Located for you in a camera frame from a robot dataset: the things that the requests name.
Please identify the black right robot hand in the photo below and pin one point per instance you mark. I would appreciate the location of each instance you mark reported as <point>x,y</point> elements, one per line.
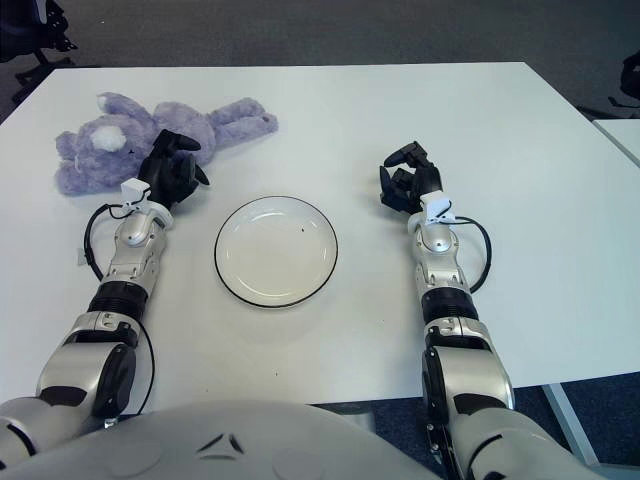
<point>422,177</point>

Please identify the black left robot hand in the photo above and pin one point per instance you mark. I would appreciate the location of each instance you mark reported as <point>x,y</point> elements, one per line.
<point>162,172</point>

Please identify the purple plush bunny doll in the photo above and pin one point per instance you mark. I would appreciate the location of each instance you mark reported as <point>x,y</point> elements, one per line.
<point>175,120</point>

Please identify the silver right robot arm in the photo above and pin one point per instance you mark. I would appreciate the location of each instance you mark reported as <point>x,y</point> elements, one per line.
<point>440,250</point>

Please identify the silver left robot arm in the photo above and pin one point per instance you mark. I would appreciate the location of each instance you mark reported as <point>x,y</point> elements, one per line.
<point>135,250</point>

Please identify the white plate black rim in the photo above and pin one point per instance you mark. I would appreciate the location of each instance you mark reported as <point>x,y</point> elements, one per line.
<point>277,255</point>

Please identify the black office chair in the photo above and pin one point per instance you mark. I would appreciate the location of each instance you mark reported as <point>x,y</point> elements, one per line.
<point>50,25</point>

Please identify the black chair with base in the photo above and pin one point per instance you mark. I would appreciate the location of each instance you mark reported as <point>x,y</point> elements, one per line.
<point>631,75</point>

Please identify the grey under-table box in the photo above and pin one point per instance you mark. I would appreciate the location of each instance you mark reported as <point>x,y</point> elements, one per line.
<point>355,417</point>

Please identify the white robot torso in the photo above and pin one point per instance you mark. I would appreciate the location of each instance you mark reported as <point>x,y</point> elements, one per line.
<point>225,450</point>

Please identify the white table leg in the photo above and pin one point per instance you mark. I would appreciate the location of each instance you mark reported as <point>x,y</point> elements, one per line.
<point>570,425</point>

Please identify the black stand bracket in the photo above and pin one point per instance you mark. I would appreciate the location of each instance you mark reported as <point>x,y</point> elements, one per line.
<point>440,450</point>

